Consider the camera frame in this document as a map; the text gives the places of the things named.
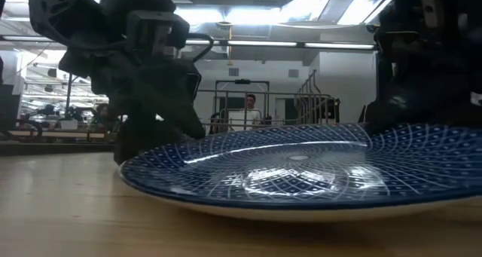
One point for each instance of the background black robot station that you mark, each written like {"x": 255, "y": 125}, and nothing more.
{"x": 70, "y": 98}

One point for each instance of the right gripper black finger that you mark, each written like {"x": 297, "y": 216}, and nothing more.
{"x": 448, "y": 112}
{"x": 391, "y": 114}

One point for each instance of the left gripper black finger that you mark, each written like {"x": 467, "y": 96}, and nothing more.
{"x": 180, "y": 117}
{"x": 135, "y": 132}

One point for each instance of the person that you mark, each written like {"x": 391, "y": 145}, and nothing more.
{"x": 102, "y": 114}
{"x": 215, "y": 124}
{"x": 249, "y": 112}

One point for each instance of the background black metal frame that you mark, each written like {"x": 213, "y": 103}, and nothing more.
{"x": 241, "y": 81}

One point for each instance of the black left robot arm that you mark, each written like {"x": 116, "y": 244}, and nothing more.
{"x": 75, "y": 12}

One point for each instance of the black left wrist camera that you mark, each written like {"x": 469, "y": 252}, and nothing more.
{"x": 158, "y": 27}

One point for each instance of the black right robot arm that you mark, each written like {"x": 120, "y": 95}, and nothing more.
{"x": 433, "y": 4}

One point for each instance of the ceiling light strip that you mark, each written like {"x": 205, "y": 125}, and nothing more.
{"x": 263, "y": 43}

